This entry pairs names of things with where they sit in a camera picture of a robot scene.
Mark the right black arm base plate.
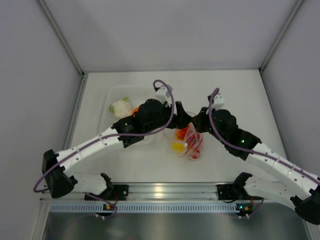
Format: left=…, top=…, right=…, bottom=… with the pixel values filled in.
left=216, top=184, right=240, bottom=202

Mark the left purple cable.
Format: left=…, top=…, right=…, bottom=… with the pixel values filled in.
left=32, top=79, right=175, bottom=194

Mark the fake orange bell pepper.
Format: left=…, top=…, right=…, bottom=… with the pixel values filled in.
left=175, top=126, right=190, bottom=141

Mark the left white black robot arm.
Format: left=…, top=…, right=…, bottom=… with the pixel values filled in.
left=42, top=99, right=192, bottom=200

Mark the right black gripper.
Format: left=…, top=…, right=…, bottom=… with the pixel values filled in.
left=192, top=106, right=228, bottom=145

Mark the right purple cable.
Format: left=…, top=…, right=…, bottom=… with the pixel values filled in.
left=208, top=87, right=320, bottom=186

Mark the fake white cauliflower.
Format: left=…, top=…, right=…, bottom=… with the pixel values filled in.
left=109, top=97, right=132, bottom=119

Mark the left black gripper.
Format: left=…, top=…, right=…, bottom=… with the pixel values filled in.
left=144, top=101, right=193, bottom=135

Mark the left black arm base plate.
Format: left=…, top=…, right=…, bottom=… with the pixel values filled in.
left=84, top=184, right=129, bottom=202

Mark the aluminium mounting rail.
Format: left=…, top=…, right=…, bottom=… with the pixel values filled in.
left=39, top=181, right=251, bottom=202

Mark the white slotted cable duct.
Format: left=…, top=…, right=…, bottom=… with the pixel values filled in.
left=49, top=202, right=251, bottom=214

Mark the white plastic basket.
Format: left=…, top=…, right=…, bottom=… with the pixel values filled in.
left=96, top=84, right=154, bottom=135

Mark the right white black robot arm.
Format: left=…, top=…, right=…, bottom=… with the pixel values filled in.
left=192, top=107, right=320, bottom=225

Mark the purple cable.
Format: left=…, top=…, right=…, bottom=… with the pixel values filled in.
left=208, top=87, right=320, bottom=186
left=32, top=79, right=175, bottom=194

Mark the fake yellow lemon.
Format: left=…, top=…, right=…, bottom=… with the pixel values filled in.
left=170, top=141, right=188, bottom=154

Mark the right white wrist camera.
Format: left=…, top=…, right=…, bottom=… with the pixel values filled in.
left=211, top=92, right=225, bottom=110

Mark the clear zip top bag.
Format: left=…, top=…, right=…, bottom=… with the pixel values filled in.
left=163, top=123, right=204, bottom=160

